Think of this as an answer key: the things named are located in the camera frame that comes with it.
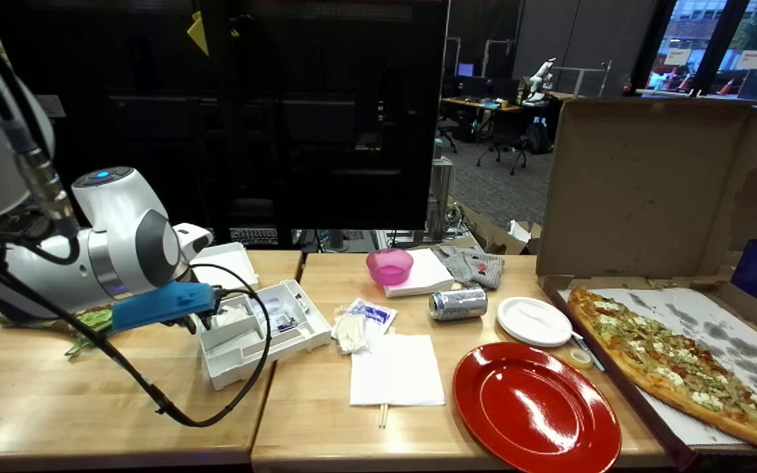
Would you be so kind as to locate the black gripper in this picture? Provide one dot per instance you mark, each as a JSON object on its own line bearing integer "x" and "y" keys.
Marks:
{"x": 183, "y": 324}

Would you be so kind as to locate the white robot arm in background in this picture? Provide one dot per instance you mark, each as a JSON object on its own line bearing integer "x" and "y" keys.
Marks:
{"x": 541, "y": 79}

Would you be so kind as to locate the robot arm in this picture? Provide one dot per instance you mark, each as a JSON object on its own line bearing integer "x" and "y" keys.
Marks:
{"x": 122, "y": 243}

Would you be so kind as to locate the white compartment tray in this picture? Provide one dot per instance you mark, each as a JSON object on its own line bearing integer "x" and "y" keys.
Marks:
{"x": 247, "y": 358}

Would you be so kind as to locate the white tray lid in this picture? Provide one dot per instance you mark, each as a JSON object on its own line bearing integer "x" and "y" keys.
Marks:
{"x": 227, "y": 263}

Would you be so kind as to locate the green leafy vegetable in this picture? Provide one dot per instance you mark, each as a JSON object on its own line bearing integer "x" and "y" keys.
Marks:
{"x": 92, "y": 322}

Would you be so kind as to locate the row of packets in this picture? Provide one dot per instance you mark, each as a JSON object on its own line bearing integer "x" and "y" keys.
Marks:
{"x": 281, "y": 315}

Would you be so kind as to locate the black keyboard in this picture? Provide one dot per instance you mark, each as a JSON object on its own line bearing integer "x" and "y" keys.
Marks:
{"x": 253, "y": 236}

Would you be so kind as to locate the clear plastic cutlery packet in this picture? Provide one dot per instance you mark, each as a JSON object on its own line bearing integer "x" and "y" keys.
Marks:
{"x": 365, "y": 322}

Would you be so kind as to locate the pink plastic bowl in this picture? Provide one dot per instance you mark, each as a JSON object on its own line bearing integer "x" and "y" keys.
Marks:
{"x": 389, "y": 268}

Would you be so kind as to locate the white paper napkin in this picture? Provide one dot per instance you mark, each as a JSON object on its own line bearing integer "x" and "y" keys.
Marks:
{"x": 397, "y": 371}

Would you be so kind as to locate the wooden chopsticks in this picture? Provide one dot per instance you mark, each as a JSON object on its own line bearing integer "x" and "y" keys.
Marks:
{"x": 384, "y": 416}

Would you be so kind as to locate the stack of white napkins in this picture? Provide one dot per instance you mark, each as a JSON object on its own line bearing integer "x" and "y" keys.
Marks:
{"x": 428, "y": 272}

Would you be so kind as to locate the large black screen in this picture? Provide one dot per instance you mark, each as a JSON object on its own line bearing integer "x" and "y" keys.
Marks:
{"x": 326, "y": 112}

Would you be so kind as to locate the silver drink can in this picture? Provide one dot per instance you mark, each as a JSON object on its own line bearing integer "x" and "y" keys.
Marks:
{"x": 458, "y": 304}

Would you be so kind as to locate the silver computer tower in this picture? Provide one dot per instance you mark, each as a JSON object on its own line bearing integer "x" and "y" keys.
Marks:
{"x": 442, "y": 197}

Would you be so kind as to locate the yellow tag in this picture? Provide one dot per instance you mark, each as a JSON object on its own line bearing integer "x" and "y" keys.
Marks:
{"x": 199, "y": 34}

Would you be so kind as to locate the grey knit glove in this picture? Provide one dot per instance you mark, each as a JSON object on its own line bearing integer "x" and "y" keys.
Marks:
{"x": 477, "y": 268}

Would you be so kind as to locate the small white plate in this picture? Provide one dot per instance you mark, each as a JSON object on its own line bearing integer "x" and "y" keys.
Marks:
{"x": 534, "y": 322}

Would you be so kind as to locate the red plate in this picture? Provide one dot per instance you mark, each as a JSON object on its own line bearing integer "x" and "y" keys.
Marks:
{"x": 536, "y": 407}

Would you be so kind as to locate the wooden desk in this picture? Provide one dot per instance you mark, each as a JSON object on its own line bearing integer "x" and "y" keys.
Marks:
{"x": 477, "y": 104}

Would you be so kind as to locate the office chair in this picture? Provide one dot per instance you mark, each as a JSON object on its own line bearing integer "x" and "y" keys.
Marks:
{"x": 506, "y": 135}

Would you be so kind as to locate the roll of clear tape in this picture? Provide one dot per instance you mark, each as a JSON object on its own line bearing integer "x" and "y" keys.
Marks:
{"x": 581, "y": 358}

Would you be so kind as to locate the black backpack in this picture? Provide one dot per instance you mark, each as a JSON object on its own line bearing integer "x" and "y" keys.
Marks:
{"x": 539, "y": 138}

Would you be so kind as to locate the pen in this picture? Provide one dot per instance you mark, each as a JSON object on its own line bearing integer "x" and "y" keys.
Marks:
{"x": 589, "y": 351}

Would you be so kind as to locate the open cardboard pizza box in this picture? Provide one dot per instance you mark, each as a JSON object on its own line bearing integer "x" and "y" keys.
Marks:
{"x": 648, "y": 190}

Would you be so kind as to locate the pizza slab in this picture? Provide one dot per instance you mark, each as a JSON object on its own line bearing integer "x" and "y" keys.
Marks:
{"x": 667, "y": 361}

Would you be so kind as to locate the window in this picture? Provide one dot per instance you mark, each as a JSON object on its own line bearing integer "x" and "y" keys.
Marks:
{"x": 707, "y": 39}

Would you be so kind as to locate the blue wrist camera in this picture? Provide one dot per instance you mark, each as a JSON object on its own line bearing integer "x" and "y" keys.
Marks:
{"x": 161, "y": 302}

